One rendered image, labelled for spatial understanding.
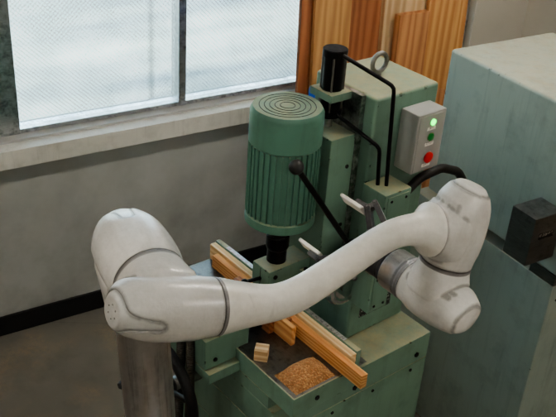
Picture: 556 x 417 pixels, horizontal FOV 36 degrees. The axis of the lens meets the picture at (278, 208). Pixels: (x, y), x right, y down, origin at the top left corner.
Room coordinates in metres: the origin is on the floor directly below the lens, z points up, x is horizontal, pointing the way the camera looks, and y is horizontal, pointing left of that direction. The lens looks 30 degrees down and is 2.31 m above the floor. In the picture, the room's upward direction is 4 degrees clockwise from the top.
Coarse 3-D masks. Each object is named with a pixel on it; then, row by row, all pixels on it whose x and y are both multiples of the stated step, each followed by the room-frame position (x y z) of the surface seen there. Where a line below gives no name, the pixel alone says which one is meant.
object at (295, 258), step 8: (288, 248) 1.92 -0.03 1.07; (296, 248) 1.92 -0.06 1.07; (264, 256) 1.87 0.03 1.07; (288, 256) 1.88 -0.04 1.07; (296, 256) 1.88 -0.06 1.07; (304, 256) 1.88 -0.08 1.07; (256, 264) 1.84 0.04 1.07; (264, 264) 1.84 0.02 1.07; (272, 264) 1.84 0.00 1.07; (280, 264) 1.84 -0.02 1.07; (288, 264) 1.84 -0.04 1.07; (296, 264) 1.86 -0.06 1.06; (304, 264) 1.88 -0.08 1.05; (256, 272) 1.84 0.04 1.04; (264, 272) 1.81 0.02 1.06; (272, 272) 1.81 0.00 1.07; (280, 272) 1.82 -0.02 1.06; (288, 272) 1.84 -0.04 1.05; (296, 272) 1.86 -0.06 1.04; (256, 280) 1.83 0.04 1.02; (264, 280) 1.81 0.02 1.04; (272, 280) 1.81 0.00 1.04; (280, 280) 1.83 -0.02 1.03
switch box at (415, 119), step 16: (416, 112) 1.93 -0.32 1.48; (432, 112) 1.94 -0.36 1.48; (400, 128) 1.94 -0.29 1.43; (416, 128) 1.91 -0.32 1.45; (400, 144) 1.94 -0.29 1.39; (416, 144) 1.91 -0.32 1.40; (432, 144) 1.94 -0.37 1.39; (400, 160) 1.93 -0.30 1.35; (416, 160) 1.91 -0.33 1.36; (432, 160) 1.95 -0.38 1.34
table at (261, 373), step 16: (208, 272) 2.02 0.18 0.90; (256, 336) 1.76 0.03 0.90; (272, 336) 1.76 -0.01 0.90; (240, 352) 1.69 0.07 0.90; (272, 352) 1.69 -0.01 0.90; (288, 352) 1.70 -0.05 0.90; (304, 352) 1.70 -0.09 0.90; (224, 368) 1.66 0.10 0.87; (240, 368) 1.69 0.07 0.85; (256, 368) 1.64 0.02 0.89; (272, 368) 1.64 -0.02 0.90; (256, 384) 1.63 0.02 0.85; (272, 384) 1.59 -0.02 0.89; (320, 384) 1.59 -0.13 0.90; (336, 384) 1.62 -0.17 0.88; (352, 384) 1.66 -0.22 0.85; (288, 400) 1.54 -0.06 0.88; (304, 400) 1.55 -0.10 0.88; (320, 400) 1.59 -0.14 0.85
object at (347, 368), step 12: (216, 264) 2.04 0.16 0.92; (228, 264) 2.01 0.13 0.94; (228, 276) 1.99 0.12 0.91; (240, 276) 1.96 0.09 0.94; (300, 324) 1.77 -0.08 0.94; (300, 336) 1.75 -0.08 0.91; (312, 336) 1.72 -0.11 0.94; (312, 348) 1.72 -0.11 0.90; (324, 348) 1.68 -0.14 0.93; (336, 348) 1.68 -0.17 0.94; (336, 360) 1.65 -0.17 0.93; (348, 360) 1.64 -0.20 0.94; (348, 372) 1.62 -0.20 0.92; (360, 372) 1.60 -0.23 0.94; (360, 384) 1.58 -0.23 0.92
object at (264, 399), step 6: (234, 372) 1.70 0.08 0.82; (240, 372) 1.69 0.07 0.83; (240, 378) 1.69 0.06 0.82; (246, 378) 1.67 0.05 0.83; (246, 384) 1.67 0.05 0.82; (252, 384) 1.65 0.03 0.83; (252, 390) 1.65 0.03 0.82; (258, 390) 1.63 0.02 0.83; (258, 396) 1.63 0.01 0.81; (264, 396) 1.61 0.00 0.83; (264, 402) 1.61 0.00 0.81; (270, 402) 1.60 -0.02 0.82
